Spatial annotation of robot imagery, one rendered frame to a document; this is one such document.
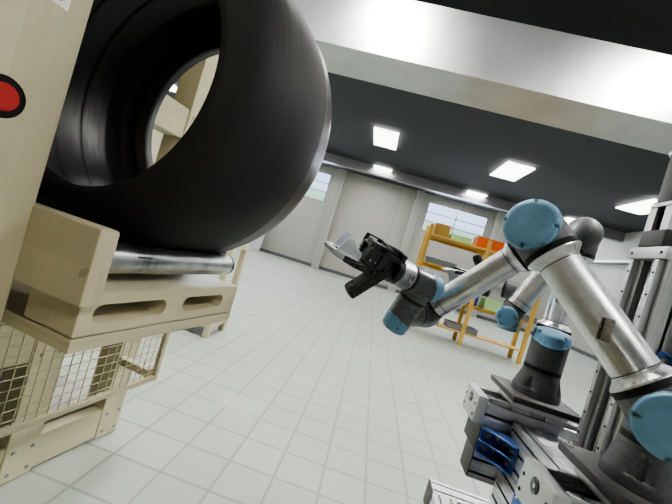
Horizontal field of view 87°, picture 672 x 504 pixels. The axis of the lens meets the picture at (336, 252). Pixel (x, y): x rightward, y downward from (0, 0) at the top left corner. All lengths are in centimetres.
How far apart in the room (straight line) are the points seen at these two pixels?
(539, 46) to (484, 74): 54
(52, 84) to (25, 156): 9
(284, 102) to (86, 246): 33
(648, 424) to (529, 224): 40
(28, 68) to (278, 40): 30
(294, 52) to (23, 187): 40
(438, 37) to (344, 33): 90
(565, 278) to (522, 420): 68
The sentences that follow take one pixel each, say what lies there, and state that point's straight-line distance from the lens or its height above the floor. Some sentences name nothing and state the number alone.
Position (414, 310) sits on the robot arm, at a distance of 98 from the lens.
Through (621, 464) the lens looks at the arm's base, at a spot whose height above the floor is 75.
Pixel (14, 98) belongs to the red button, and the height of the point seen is 106.
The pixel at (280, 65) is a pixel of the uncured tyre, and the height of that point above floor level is 124.
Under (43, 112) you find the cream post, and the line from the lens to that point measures 58.
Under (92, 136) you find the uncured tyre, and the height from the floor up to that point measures 109.
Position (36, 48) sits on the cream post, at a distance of 57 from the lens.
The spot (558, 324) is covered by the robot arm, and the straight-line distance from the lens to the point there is 155.
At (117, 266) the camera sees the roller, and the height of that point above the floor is 89.
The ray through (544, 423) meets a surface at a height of 65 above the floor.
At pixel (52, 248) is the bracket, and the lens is 55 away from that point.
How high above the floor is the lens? 101
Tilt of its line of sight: 1 degrees down
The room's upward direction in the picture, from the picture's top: 17 degrees clockwise
